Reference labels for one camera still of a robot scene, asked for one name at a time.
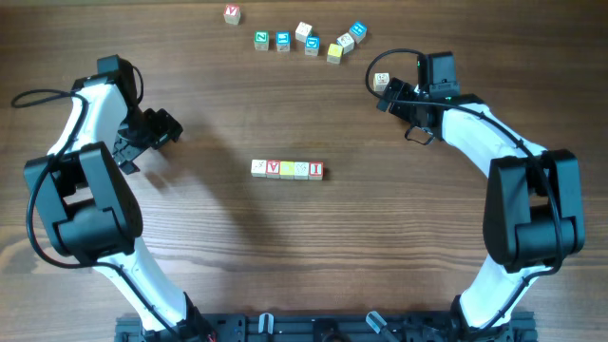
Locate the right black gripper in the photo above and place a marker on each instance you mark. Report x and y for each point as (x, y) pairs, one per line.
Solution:
(398, 107)

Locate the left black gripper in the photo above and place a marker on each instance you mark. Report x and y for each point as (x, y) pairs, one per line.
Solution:
(166, 127)

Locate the red letter I block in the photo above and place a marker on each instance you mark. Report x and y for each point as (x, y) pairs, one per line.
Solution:
(316, 171)

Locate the natural block with green side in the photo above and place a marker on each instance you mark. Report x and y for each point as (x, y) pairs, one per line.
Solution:
(301, 170)

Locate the natural picture block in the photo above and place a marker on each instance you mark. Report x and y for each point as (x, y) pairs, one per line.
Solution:
(258, 168)

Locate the yellow block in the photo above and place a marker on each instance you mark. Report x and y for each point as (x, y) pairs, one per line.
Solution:
(334, 54)
(287, 170)

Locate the red letter V block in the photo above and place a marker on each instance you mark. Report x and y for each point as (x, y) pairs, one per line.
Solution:
(273, 169)

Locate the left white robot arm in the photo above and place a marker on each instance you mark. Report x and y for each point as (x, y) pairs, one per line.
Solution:
(82, 214)

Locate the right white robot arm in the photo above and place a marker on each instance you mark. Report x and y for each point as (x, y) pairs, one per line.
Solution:
(533, 215)

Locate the natural block number four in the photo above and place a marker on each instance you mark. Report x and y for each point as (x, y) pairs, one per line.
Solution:
(380, 82)

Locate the natural block number two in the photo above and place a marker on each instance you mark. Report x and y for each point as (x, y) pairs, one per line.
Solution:
(346, 42)

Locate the blue block far right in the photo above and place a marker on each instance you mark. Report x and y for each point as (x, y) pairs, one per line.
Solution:
(358, 32)

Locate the blue letter D block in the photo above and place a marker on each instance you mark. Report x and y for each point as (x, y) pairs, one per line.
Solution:
(312, 44)

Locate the natural wooden block top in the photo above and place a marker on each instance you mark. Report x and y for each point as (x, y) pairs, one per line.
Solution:
(303, 31)

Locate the blue picture block left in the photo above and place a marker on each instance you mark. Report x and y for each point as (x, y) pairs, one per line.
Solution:
(283, 41)

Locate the red letter Y block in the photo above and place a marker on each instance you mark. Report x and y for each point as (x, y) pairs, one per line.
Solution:
(232, 14)

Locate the green letter N block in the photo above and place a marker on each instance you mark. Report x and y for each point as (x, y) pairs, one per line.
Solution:
(261, 40)

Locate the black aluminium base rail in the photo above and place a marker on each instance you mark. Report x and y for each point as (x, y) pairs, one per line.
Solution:
(323, 328)

